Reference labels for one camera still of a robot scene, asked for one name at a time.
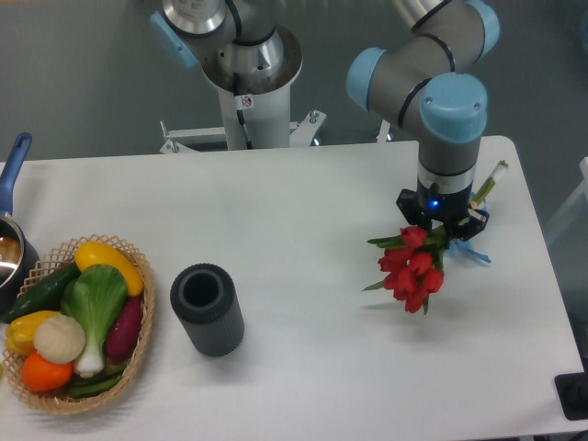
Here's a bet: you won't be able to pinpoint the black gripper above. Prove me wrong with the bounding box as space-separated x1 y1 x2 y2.
396 175 490 242

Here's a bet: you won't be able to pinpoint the red tulip bouquet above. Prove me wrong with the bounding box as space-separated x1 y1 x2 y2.
364 160 509 313

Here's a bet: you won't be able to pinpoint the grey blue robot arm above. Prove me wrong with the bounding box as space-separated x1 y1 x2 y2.
150 1 500 241

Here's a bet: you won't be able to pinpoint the black device at table edge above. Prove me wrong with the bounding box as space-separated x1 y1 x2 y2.
554 372 587 421

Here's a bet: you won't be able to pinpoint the dark grey ribbed vase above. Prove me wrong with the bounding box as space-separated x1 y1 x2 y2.
170 263 244 357

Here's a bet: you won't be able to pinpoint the purple eggplant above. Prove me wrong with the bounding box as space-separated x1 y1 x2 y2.
106 298 142 361

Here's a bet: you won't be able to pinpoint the green bok choy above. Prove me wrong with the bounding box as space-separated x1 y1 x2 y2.
61 265 128 379

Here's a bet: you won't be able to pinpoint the woven wicker basket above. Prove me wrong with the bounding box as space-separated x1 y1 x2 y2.
1 234 155 415

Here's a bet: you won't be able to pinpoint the green bean pods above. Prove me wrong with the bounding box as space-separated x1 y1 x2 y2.
67 365 127 399

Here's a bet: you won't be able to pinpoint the cream white garlic bulb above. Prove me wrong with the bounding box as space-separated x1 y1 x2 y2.
33 315 86 365

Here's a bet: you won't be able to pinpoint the green cucumber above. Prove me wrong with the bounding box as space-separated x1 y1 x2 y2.
1 263 80 323

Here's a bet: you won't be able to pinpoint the orange fruit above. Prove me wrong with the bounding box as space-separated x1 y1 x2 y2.
21 353 73 392

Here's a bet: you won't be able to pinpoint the yellow bell pepper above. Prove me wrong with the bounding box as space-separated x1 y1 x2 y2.
6 311 60 356

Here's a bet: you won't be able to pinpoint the white frame at right edge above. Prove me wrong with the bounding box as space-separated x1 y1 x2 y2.
544 157 587 245

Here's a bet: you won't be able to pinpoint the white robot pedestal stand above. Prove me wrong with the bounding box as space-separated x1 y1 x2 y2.
160 25 326 153

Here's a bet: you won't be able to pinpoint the blue handled saucepan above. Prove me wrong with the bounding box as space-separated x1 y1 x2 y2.
1 132 39 313

